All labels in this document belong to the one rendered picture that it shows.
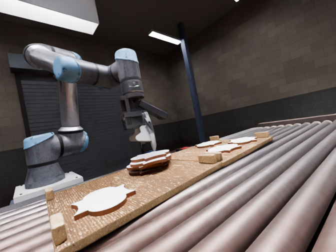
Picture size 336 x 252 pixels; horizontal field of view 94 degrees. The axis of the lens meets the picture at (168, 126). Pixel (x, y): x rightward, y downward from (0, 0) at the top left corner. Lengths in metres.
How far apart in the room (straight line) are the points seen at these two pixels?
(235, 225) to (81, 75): 0.54
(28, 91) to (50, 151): 4.51
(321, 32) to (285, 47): 0.69
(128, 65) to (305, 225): 0.55
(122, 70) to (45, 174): 0.58
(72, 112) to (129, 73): 0.48
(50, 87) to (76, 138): 4.55
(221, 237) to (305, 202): 0.15
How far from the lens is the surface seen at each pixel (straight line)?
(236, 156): 0.58
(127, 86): 0.55
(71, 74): 0.56
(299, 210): 0.31
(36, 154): 0.91
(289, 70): 5.57
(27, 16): 3.45
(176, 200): 0.37
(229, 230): 0.27
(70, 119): 0.95
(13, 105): 5.30
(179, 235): 0.27
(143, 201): 0.35
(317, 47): 5.58
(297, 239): 0.28
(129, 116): 0.52
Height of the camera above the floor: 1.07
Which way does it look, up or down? level
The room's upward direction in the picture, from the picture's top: 11 degrees counter-clockwise
